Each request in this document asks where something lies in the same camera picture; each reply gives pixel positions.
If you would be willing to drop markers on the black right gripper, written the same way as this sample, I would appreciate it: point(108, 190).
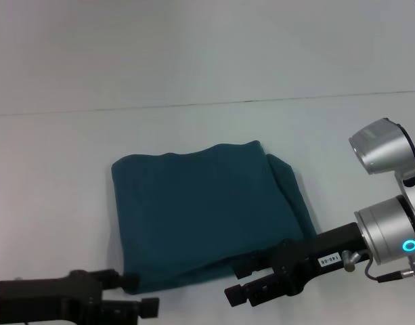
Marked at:
point(315, 260)

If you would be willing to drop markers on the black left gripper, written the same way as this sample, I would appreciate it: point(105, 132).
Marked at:
point(48, 298)

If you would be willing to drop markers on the teal t-shirt with FREE print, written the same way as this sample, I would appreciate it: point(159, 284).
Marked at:
point(200, 210)

